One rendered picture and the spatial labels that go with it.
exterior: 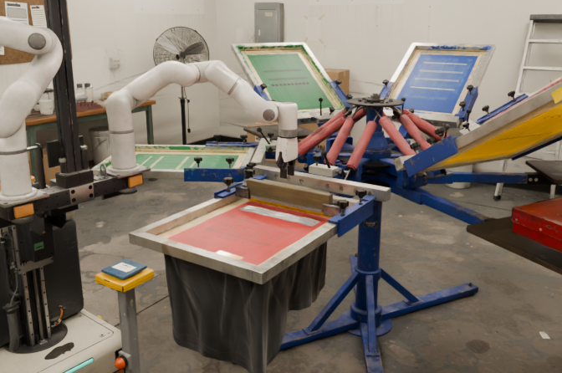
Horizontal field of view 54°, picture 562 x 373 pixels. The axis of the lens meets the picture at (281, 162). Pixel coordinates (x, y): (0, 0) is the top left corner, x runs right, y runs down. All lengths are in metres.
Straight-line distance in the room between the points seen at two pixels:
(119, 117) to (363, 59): 4.67
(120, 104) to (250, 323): 0.96
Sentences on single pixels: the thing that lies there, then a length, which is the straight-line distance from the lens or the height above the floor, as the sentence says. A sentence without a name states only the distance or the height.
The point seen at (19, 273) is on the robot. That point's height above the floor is 0.66.
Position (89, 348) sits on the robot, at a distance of 2.78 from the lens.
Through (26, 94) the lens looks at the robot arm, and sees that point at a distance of 1.92.
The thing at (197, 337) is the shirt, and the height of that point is 0.59.
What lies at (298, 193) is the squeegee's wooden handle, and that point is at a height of 1.04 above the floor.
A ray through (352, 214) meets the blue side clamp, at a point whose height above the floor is 1.00.
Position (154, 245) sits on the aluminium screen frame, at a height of 0.97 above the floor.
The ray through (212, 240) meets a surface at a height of 0.95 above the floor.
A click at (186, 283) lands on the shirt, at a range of 2.07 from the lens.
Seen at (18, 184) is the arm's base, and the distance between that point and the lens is 2.06.
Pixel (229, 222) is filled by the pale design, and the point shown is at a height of 0.95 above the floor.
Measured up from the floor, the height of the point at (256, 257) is 0.95.
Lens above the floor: 1.73
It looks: 15 degrees down
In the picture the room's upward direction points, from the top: straight up
